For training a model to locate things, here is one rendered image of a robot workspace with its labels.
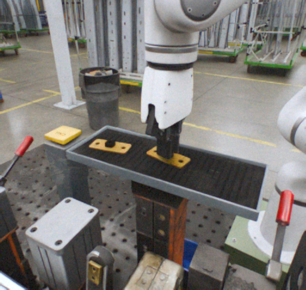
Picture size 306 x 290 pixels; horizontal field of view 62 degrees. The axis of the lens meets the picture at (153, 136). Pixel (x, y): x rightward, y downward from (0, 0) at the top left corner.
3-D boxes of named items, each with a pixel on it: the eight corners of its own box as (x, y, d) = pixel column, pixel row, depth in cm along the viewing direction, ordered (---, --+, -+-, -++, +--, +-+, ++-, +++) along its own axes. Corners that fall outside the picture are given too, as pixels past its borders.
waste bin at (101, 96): (76, 128, 328) (67, 72, 295) (103, 115, 369) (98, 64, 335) (105, 137, 305) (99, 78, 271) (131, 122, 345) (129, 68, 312)
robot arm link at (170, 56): (167, 38, 45) (166, 55, 47) (133, 43, 39) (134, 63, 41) (208, 42, 41) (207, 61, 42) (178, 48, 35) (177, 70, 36)
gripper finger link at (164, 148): (159, 122, 47) (158, 152, 50) (147, 127, 44) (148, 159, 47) (173, 126, 45) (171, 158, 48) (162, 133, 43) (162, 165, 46)
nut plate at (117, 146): (88, 147, 53) (87, 143, 52) (97, 139, 56) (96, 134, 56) (125, 154, 51) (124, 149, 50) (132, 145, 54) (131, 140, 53)
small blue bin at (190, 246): (157, 277, 76) (158, 257, 72) (171, 252, 84) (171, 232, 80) (192, 294, 72) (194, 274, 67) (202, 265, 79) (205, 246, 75)
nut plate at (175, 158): (145, 154, 51) (145, 149, 50) (156, 146, 53) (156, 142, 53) (180, 169, 46) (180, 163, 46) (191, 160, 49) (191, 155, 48)
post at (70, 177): (69, 265, 79) (40, 143, 59) (85, 247, 85) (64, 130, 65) (88, 275, 76) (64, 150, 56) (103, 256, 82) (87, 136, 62)
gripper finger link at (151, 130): (159, 86, 42) (171, 104, 46) (137, 125, 40) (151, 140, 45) (165, 87, 41) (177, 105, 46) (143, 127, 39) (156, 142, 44)
